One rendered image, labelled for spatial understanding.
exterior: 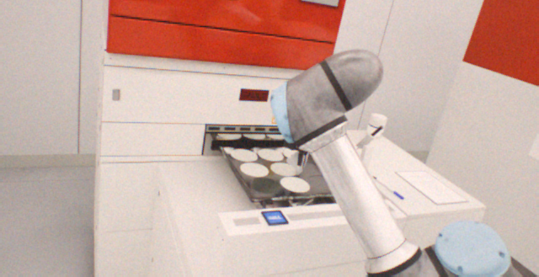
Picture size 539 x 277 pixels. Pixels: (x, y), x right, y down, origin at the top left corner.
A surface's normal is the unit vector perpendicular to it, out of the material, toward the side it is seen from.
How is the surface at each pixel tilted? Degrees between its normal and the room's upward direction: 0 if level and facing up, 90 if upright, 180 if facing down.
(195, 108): 90
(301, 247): 90
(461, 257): 37
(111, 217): 90
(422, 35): 90
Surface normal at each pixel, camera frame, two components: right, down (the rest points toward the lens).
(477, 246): -0.39, -0.73
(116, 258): 0.37, 0.39
